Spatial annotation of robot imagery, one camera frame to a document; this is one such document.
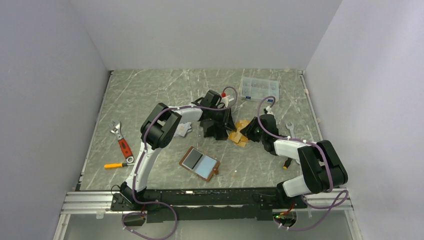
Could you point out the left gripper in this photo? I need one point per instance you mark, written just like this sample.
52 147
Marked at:
227 121

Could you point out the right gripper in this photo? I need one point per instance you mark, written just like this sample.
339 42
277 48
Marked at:
247 131

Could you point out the single black card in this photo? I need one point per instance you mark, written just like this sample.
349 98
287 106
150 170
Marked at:
191 160

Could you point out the brown leather card holder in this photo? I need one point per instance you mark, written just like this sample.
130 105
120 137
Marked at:
205 169

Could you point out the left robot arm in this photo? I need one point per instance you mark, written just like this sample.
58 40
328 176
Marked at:
159 128

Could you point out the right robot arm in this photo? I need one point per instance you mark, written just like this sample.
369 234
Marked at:
321 167

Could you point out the orange card stack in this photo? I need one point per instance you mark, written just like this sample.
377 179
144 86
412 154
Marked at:
236 136

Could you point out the silver open-end spanner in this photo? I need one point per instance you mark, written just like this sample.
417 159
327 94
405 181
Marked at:
291 127

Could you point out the clear plastic organizer box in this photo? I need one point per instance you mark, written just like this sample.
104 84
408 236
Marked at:
256 89

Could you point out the yellow black screwdriver right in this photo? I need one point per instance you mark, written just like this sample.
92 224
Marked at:
287 163

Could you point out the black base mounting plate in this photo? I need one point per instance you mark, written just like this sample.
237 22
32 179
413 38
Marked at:
260 203

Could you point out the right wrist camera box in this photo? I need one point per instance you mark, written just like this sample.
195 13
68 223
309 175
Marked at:
268 111

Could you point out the red handled adjustable wrench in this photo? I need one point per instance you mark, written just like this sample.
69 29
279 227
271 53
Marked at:
115 128

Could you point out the yellow handled screwdriver left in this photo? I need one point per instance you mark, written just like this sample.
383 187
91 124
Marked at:
117 165

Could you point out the aluminium rail frame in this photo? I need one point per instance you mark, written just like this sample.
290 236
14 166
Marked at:
86 215

